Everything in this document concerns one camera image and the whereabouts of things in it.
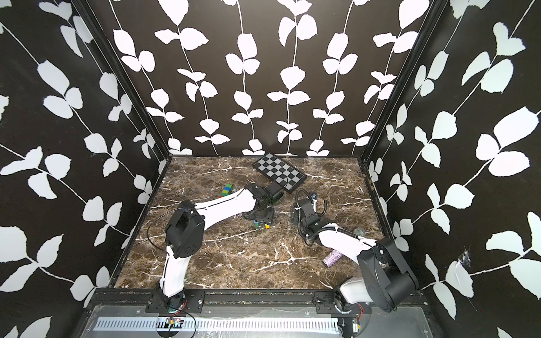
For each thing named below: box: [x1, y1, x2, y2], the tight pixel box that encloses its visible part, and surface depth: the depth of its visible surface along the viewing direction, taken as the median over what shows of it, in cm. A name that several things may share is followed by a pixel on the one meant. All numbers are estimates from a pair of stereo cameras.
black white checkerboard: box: [252, 152, 308, 194], surface depth 113 cm
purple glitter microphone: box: [322, 249, 344, 269], surface depth 83 cm
